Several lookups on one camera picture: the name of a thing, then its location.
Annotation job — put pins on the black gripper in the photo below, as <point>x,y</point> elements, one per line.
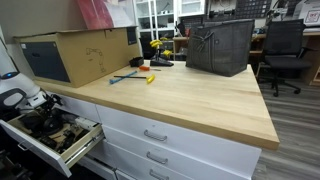
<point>44,103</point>

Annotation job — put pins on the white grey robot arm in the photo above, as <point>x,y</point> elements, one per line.
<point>19,93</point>

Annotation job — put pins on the black round pouch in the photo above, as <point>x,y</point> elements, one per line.
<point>38,124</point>

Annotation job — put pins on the white power adapter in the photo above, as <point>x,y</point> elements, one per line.
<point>85,123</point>

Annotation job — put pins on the large cardboard box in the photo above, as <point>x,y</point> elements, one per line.
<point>77,57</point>

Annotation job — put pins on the blue plastic strip tool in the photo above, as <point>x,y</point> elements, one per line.
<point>113,81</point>

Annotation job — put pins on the small black tray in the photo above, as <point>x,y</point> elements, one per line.
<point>136,61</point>

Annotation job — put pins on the red poster board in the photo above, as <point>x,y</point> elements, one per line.
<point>104,14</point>

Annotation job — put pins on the white shelving unit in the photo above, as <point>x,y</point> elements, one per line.
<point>158,18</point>

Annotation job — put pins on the dark grey tote bag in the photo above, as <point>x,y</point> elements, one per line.
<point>221,48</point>

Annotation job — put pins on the black office chair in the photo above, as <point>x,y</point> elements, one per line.
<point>282,50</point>

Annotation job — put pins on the orange handled screwdriver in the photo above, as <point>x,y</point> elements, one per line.
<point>145,68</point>

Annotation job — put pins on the yellow handled T wrench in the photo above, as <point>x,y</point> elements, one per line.
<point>149,79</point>

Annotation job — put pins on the black tool stand yellow handles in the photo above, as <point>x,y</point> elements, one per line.
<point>159,61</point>

